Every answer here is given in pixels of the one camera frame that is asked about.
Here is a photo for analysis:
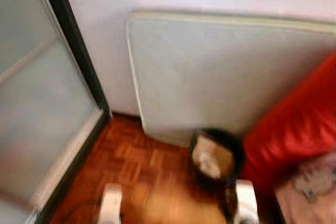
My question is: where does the grey mattress with green piping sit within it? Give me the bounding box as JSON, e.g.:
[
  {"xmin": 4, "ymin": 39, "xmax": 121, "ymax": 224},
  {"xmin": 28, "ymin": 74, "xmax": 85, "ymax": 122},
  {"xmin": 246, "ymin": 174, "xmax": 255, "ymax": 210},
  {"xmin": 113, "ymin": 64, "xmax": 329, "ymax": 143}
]
[{"xmin": 126, "ymin": 9, "xmax": 336, "ymax": 148}]

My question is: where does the pink cartoon bear blanket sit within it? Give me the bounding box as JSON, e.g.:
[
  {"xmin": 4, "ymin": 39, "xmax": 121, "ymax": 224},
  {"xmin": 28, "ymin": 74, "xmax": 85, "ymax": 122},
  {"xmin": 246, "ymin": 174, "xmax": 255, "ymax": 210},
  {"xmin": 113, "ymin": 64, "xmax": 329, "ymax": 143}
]
[{"xmin": 276, "ymin": 153, "xmax": 336, "ymax": 224}]

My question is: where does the frosted glass sliding door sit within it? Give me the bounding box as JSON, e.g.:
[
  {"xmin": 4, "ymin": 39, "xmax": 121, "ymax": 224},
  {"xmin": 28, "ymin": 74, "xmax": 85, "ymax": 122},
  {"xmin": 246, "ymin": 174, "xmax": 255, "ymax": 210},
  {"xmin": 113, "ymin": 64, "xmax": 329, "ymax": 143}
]
[{"xmin": 0, "ymin": 0, "xmax": 111, "ymax": 224}]

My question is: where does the brown paper bag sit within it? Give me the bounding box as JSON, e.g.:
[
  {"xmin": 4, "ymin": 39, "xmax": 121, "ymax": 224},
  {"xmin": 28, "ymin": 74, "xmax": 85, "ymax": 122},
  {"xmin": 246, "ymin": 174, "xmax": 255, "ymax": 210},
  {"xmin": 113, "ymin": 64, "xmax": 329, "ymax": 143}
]
[{"xmin": 192, "ymin": 135, "xmax": 235, "ymax": 179}]

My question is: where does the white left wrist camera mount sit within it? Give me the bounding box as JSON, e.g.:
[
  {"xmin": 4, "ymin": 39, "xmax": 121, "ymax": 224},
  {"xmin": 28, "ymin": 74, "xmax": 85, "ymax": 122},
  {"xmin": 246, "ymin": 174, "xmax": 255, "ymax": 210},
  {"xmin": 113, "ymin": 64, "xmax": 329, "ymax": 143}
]
[{"xmin": 100, "ymin": 184, "xmax": 123, "ymax": 224}]

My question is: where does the black waste basket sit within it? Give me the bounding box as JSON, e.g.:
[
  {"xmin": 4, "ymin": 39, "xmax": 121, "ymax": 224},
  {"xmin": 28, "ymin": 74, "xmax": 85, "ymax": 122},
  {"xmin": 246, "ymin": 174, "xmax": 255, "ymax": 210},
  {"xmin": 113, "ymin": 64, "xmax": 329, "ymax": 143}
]
[{"xmin": 189, "ymin": 129, "xmax": 245, "ymax": 190}]

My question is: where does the red sofa cushion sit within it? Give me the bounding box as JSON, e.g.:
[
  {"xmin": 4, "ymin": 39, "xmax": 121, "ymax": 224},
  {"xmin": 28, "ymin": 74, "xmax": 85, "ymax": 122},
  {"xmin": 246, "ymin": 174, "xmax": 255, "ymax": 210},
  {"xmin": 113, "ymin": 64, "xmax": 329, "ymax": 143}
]
[{"xmin": 243, "ymin": 54, "xmax": 336, "ymax": 193}]

